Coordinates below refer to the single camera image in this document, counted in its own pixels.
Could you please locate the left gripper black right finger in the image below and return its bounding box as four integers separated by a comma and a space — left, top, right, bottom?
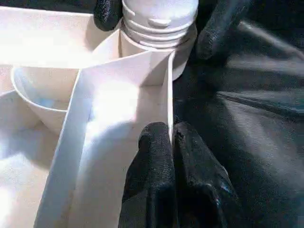
172, 122, 242, 228

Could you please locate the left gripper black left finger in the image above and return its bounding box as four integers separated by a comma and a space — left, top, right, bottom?
118, 122, 178, 228

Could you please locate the white plastic table top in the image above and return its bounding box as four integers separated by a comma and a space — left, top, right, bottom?
0, 6, 198, 228

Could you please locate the black work mat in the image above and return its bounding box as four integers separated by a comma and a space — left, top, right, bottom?
0, 0, 304, 228

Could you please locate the white plastic table leg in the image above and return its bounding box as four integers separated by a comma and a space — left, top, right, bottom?
119, 0, 199, 51

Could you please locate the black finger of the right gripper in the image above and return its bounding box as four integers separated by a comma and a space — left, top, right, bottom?
93, 0, 124, 31
195, 0, 249, 60

